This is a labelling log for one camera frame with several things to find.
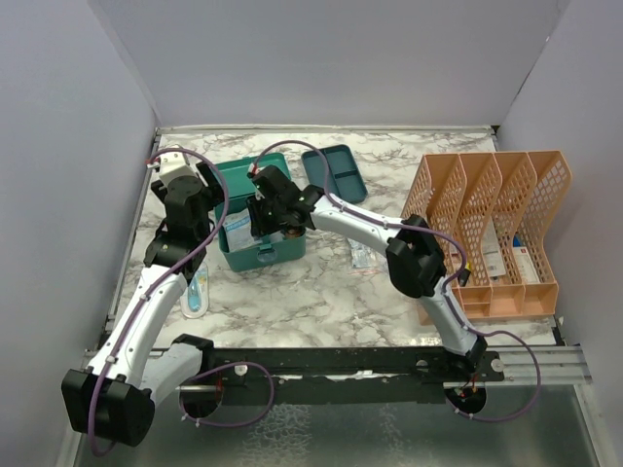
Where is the teal medicine box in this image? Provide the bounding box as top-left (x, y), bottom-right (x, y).
top-left (217, 157), bottom-right (307, 272)

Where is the blue gauze dressing pack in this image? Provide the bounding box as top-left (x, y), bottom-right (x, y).
top-left (224, 209), bottom-right (261, 252)

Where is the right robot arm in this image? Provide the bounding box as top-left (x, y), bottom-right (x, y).
top-left (246, 163), bottom-right (487, 380)

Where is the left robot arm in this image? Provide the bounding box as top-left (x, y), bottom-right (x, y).
top-left (61, 157), bottom-right (229, 447)

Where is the dark teal divided tray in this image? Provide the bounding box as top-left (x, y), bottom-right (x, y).
top-left (301, 144), bottom-right (368, 204)

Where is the thermometer blister pack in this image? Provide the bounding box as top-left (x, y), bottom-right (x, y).
top-left (180, 263), bottom-right (209, 319)

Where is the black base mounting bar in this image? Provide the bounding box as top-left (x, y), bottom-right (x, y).
top-left (175, 334), bottom-right (503, 407)

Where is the peach plastic file organizer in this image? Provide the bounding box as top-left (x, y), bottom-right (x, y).
top-left (401, 151), bottom-right (572, 320)

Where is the white box red label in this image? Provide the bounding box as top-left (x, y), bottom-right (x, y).
top-left (512, 235), bottom-right (540, 284)

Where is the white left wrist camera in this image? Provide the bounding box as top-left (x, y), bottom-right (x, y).
top-left (159, 152), bottom-right (196, 186)

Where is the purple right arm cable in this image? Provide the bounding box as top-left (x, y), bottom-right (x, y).
top-left (247, 140), bottom-right (544, 424)

